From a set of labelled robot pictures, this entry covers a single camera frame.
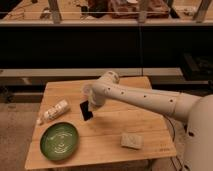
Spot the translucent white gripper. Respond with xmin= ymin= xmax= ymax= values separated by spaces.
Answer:
xmin=82 ymin=84 xmax=106 ymax=108

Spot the black eraser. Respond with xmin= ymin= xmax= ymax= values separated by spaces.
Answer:
xmin=80 ymin=101 xmax=93 ymax=121

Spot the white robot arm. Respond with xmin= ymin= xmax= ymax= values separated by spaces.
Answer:
xmin=80 ymin=71 xmax=213 ymax=171

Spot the white plastic bottle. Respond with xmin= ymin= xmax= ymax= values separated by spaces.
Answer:
xmin=36 ymin=100 xmax=70 ymax=125

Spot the wooden table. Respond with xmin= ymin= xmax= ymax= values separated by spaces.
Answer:
xmin=25 ymin=80 xmax=176 ymax=171

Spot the beige sponge block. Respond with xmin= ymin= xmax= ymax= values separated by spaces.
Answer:
xmin=121 ymin=133 xmax=143 ymax=149

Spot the green plate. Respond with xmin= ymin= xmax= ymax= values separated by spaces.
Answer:
xmin=40 ymin=122 xmax=79 ymax=161

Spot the brown tray on shelf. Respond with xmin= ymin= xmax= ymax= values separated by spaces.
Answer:
xmin=108 ymin=0 xmax=170 ymax=18

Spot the black cable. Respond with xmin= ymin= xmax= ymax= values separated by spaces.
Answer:
xmin=163 ymin=114 xmax=188 ymax=171

